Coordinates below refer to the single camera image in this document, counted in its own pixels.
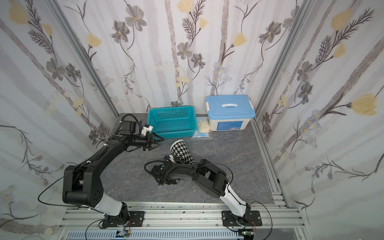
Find black white houndstooth scarf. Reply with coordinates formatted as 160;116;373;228
170;140;196;164

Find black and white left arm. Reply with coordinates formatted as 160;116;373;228
62;120;164;228

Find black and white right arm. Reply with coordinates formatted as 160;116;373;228
144;159;251;226

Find teal plastic basket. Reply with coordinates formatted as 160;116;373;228
147;106;198;139

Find clear bag with yellow contents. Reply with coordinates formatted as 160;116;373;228
192;117;212;140

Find white box with blue lid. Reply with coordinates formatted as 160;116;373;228
206;95;256;132

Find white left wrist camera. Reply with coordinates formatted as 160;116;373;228
141;124;153;136

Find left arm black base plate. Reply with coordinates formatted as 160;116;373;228
100;211;145;229

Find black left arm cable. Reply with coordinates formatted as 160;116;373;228
37;167;88;208

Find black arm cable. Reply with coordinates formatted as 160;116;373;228
248;200;274;240
37;167;88;208

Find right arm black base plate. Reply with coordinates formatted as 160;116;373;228
221;211;263;228

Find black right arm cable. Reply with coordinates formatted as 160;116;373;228
248;200;274;240

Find white slotted cable duct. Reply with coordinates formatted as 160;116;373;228
63;229;244;240

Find aluminium rail frame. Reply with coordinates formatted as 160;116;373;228
58;191;311;240

